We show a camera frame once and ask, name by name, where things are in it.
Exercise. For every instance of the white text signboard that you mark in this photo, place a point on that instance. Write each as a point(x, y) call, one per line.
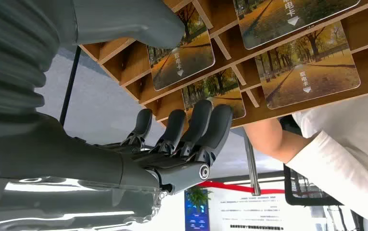
point(250, 210)

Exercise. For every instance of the green potted plant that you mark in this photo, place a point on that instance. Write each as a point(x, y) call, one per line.
point(198, 195)

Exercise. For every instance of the red barrier ribbon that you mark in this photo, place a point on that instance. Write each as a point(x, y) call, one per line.
point(234, 187)

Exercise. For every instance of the ribbed grey right arm sleeve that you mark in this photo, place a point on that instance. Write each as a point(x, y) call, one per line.
point(8, 57)

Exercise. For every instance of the blue display poster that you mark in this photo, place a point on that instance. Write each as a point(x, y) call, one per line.
point(196, 220)

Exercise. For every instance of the metal stanchion pole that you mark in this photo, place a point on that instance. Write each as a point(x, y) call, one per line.
point(252, 169)

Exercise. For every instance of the thin black pole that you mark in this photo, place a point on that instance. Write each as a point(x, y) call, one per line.
point(69, 86)

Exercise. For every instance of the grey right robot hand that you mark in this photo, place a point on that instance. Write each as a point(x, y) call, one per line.
point(59, 153)

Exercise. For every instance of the person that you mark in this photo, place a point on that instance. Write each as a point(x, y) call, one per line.
point(346, 159)

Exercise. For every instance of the clear plastic wrist cover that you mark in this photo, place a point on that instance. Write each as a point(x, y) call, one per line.
point(59, 207)

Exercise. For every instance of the black office chair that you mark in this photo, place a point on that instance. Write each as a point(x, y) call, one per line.
point(287, 191)

